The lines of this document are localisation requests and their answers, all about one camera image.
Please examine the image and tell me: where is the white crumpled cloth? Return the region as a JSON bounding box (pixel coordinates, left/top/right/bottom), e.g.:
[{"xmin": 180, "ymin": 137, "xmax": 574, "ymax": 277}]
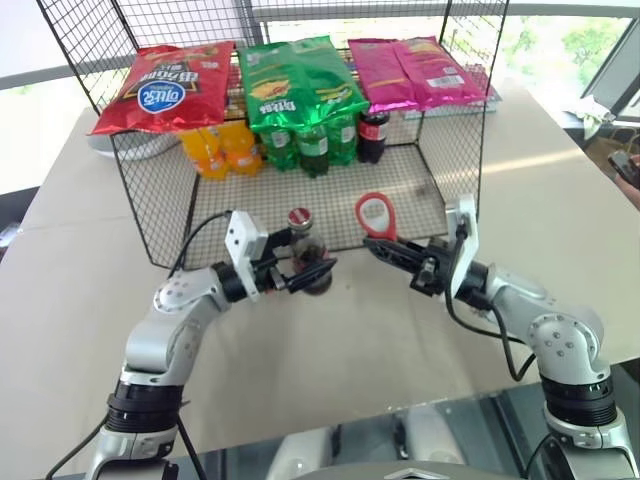
[{"xmin": 574, "ymin": 94, "xmax": 617, "ymax": 142}]

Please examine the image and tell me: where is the grey robot chest panel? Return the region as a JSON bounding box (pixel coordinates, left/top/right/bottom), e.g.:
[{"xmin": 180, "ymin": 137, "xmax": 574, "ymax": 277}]
[{"xmin": 299, "ymin": 462, "xmax": 531, "ymax": 480}]

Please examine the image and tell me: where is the dark window frame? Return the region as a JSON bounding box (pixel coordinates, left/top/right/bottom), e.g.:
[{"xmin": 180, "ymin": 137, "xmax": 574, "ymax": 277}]
[{"xmin": 579, "ymin": 17, "xmax": 640, "ymax": 119}]

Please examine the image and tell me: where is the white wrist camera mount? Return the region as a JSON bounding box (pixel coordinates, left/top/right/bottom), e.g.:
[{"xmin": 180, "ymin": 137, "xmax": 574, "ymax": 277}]
[
  {"xmin": 443, "ymin": 193, "xmax": 480, "ymax": 302},
  {"xmin": 223, "ymin": 210, "xmax": 270, "ymax": 303}
]

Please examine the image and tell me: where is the black smartphone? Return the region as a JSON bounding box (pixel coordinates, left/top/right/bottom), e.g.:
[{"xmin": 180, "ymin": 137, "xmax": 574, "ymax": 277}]
[{"xmin": 607, "ymin": 149, "xmax": 639, "ymax": 185}]

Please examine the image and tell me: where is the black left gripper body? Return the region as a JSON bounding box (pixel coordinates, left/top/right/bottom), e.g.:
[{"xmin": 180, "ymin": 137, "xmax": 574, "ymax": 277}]
[{"xmin": 252, "ymin": 232, "xmax": 292, "ymax": 297}]

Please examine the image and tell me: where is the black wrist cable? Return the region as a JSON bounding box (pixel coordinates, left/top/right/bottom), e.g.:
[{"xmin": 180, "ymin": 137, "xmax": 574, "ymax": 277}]
[
  {"xmin": 166, "ymin": 209, "xmax": 234, "ymax": 279},
  {"xmin": 443, "ymin": 222, "xmax": 537, "ymax": 384}
]

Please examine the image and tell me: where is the black wire mesh rack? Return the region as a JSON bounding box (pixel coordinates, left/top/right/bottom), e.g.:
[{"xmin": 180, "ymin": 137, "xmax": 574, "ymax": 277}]
[{"xmin": 34, "ymin": 0, "xmax": 511, "ymax": 269}]

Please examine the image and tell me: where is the orange soda bottle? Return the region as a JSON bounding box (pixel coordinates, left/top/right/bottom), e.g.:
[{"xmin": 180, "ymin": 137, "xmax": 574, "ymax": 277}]
[
  {"xmin": 219, "ymin": 121, "xmax": 265, "ymax": 177},
  {"xmin": 178, "ymin": 127, "xmax": 229, "ymax": 180}
]

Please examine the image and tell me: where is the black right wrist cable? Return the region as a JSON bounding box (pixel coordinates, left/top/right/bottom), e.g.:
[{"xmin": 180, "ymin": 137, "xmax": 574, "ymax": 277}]
[{"xmin": 443, "ymin": 222, "xmax": 537, "ymax": 384}]

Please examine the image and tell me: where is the red bottle cap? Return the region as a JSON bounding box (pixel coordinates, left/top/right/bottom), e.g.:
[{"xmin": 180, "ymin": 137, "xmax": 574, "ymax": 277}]
[{"xmin": 286, "ymin": 207, "xmax": 314, "ymax": 229}]

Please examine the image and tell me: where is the bystander hand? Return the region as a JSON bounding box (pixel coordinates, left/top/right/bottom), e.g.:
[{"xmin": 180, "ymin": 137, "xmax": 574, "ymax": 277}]
[{"xmin": 615, "ymin": 153, "xmax": 640, "ymax": 212}]

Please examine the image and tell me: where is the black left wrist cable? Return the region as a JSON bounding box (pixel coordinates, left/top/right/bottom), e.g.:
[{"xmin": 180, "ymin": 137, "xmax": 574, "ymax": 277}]
[{"xmin": 166, "ymin": 209, "xmax": 234, "ymax": 279}]

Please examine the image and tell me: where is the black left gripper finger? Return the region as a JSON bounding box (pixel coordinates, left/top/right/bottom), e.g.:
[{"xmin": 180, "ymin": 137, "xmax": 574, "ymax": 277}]
[
  {"xmin": 267, "ymin": 226, "xmax": 298, "ymax": 250},
  {"xmin": 286, "ymin": 258, "xmax": 338, "ymax": 295}
]

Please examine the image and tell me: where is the red chips bag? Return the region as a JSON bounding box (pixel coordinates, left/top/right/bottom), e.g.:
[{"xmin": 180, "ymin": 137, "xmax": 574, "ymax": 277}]
[{"xmin": 88, "ymin": 40, "xmax": 236, "ymax": 137}]

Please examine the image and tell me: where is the glass cola bottle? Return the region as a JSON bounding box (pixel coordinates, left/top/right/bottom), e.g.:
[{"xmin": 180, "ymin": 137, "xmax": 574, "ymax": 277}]
[{"xmin": 288, "ymin": 219, "xmax": 336, "ymax": 297}]

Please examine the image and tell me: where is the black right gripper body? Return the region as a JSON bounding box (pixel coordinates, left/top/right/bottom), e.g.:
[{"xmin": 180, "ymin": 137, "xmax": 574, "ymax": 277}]
[{"xmin": 409, "ymin": 238, "xmax": 459, "ymax": 297}]

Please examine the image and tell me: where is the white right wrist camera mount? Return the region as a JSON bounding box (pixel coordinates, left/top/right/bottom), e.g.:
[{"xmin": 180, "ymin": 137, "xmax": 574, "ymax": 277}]
[{"xmin": 443, "ymin": 193, "xmax": 480, "ymax": 302}]

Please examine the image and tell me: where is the green soda bottle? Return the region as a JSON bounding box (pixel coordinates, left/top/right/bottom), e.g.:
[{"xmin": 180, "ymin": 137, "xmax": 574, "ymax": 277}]
[
  {"xmin": 257, "ymin": 127, "xmax": 300, "ymax": 173},
  {"xmin": 294, "ymin": 122, "xmax": 332, "ymax": 180},
  {"xmin": 327, "ymin": 113, "xmax": 360, "ymax": 167}
]

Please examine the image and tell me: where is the magenta chips bag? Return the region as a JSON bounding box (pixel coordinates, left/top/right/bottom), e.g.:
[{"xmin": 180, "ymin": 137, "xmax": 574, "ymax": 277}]
[{"xmin": 347, "ymin": 35, "xmax": 487, "ymax": 115}]

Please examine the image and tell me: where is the green chips bag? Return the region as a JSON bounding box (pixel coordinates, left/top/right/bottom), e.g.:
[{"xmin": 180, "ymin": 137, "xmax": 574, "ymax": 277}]
[{"xmin": 237, "ymin": 34, "xmax": 370, "ymax": 134}]

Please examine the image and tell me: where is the white rounded object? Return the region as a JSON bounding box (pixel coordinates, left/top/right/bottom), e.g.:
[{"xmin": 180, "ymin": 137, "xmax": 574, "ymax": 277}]
[{"xmin": 85, "ymin": 130, "xmax": 182, "ymax": 162}]

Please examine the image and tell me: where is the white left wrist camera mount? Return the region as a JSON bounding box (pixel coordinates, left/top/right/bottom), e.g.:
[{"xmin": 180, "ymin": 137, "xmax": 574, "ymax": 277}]
[{"xmin": 223, "ymin": 210, "xmax": 270, "ymax": 303}]

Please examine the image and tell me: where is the plastic cola bottle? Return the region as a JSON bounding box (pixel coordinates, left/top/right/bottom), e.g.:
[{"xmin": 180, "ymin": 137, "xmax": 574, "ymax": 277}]
[{"xmin": 355, "ymin": 110, "xmax": 392, "ymax": 165}]

